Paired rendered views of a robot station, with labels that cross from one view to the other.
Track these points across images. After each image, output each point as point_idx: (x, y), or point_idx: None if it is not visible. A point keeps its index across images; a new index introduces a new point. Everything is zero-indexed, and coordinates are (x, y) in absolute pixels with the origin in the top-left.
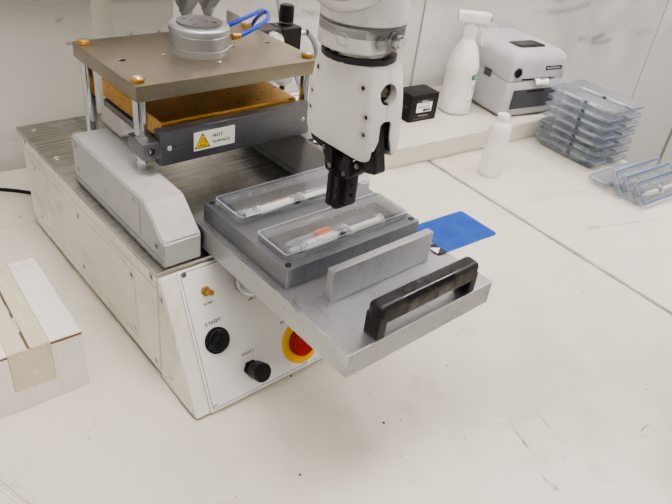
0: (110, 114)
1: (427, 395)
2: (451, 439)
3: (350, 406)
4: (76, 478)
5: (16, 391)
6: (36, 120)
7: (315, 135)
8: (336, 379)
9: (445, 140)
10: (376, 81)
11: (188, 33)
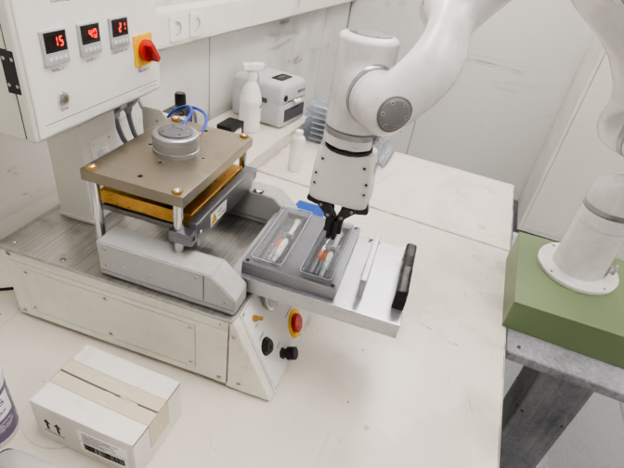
0: (76, 209)
1: None
2: (398, 343)
3: (340, 349)
4: None
5: (151, 447)
6: None
7: (318, 199)
8: (320, 336)
9: (262, 153)
10: (372, 163)
11: (179, 143)
